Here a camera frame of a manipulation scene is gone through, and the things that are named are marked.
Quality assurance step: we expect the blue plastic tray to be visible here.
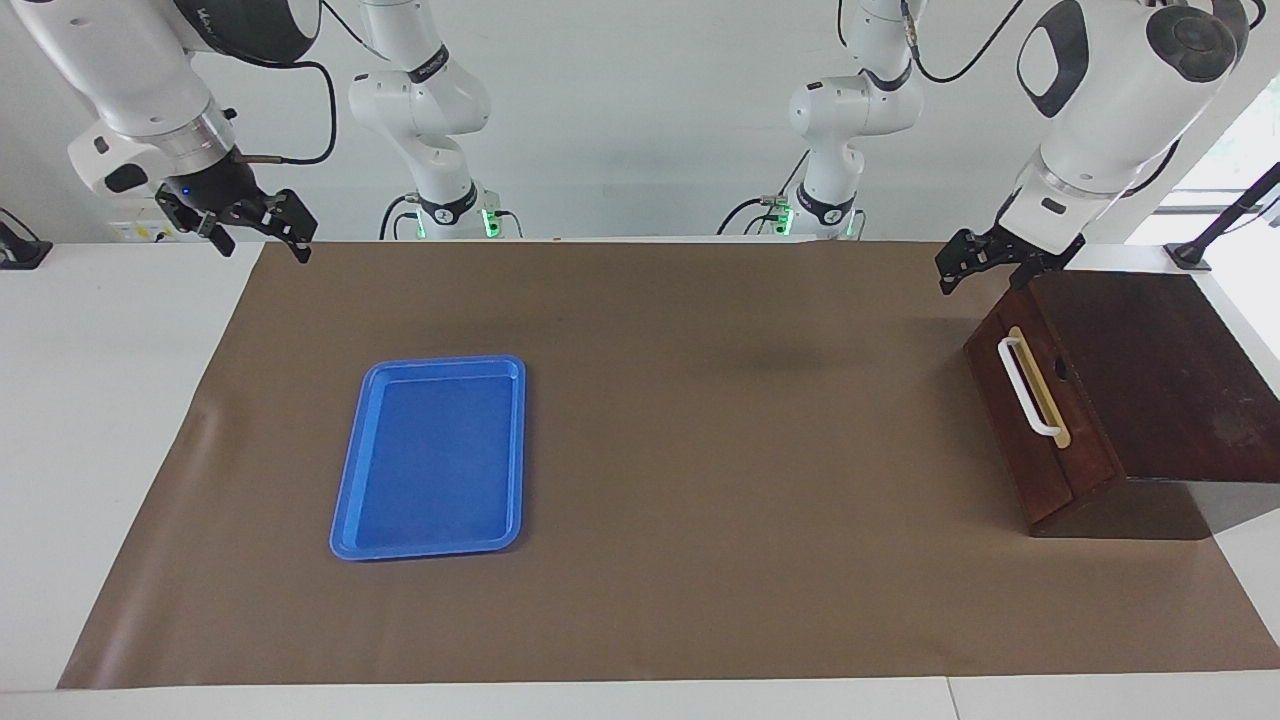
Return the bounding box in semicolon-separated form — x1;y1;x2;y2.
329;355;528;562

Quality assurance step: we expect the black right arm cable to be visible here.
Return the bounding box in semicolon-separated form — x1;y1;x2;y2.
230;60;338;166

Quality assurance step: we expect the black base cable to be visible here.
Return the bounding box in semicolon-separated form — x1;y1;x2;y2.
717;150;813;236
379;193;421;241

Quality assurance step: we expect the dark wooden cabinet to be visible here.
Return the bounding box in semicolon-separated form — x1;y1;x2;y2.
965;268;1280;541

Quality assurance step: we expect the wooden drawer with white handle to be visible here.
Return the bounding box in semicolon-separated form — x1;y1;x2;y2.
975;296;1123;506

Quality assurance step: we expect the black camera stand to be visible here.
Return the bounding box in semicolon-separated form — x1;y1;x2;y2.
1165;162;1280;271

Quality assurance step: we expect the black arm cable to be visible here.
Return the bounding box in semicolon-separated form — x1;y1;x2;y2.
900;0;1031;85
230;60;338;166

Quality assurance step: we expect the black clamp mount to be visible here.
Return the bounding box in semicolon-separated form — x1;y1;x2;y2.
0;207;53;271

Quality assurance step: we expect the brown paper mat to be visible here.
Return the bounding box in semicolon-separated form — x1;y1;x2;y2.
57;240;1280;691

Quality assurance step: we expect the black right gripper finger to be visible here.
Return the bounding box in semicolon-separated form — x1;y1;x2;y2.
235;188;318;263
155;188;236;257

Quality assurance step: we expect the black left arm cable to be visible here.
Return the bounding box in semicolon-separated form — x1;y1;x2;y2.
900;0;1031;85

